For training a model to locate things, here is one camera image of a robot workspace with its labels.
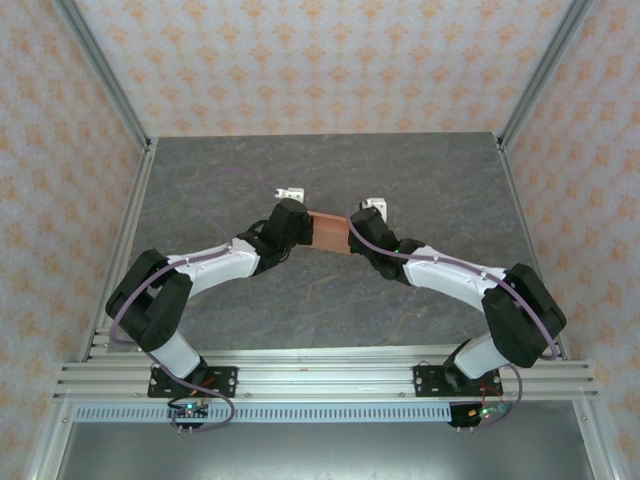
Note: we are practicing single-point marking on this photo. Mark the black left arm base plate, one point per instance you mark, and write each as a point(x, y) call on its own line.
point(225, 380)

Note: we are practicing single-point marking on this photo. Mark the orange paper box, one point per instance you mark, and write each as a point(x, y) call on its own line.
point(330, 232)

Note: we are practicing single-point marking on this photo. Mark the aluminium side rail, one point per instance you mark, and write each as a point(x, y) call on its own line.
point(135, 200)
point(520, 215)

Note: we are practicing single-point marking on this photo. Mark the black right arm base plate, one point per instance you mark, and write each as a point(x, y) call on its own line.
point(427, 380)

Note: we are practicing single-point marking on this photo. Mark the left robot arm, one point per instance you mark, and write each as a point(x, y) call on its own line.
point(220, 260)

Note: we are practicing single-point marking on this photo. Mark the aluminium frame post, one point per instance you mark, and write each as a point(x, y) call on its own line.
point(545, 70)
point(100, 65)

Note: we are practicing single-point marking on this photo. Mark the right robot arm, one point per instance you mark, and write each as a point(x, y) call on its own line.
point(450, 277)

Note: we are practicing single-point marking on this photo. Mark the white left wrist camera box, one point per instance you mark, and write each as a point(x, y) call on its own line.
point(292, 192)

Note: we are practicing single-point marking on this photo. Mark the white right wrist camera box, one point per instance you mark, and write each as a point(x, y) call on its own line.
point(375, 204)

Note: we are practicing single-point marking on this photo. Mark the aluminium mounting rail beam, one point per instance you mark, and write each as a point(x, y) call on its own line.
point(325, 382)

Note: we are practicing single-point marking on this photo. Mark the grey metal sheet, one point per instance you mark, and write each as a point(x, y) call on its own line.
point(325, 450)

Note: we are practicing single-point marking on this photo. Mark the aluminium frame leg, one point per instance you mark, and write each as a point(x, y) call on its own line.
point(597, 450)
point(47, 450)

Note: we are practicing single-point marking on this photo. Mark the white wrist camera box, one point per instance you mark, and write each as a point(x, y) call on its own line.
point(375, 204)
point(292, 192)

